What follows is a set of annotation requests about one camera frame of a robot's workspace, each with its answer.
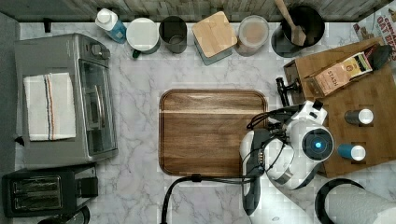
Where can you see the wooden drawer black handle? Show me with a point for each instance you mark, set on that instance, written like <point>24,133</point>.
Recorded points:
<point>290,89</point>

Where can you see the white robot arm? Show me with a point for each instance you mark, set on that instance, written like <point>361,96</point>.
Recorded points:
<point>286,156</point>

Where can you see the large wooden cutting board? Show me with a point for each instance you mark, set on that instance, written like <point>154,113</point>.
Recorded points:
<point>200,131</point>

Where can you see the container with wooden lid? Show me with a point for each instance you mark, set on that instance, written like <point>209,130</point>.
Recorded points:
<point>214,37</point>

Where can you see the dark grey metal cup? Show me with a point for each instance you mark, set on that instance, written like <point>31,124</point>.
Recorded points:
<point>173,32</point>

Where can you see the white lidded green mug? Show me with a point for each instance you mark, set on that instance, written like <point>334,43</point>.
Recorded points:
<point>143,36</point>

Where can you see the clear container white lid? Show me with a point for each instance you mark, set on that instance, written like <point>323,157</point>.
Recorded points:
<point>253,33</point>

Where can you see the silver toaster oven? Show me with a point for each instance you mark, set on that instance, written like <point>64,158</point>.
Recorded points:
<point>86,61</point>

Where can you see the wooden spoon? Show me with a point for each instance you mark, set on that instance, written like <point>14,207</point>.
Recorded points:
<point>298,36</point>

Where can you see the blue bottle white cap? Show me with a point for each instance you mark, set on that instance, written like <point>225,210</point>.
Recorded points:
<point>111,24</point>

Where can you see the wooden tea bag organizer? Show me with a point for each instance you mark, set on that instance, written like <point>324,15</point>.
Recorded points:
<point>340,74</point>

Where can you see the striped white dish towel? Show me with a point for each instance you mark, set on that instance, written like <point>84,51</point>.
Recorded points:
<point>50,107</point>

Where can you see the teal spice shaker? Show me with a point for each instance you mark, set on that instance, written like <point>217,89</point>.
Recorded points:
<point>352,152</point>

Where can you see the dark grey spice shaker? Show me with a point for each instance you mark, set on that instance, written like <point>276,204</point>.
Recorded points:
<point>359,117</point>

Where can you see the black slot toaster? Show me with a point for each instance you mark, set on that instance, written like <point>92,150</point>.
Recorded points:
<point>49,192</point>

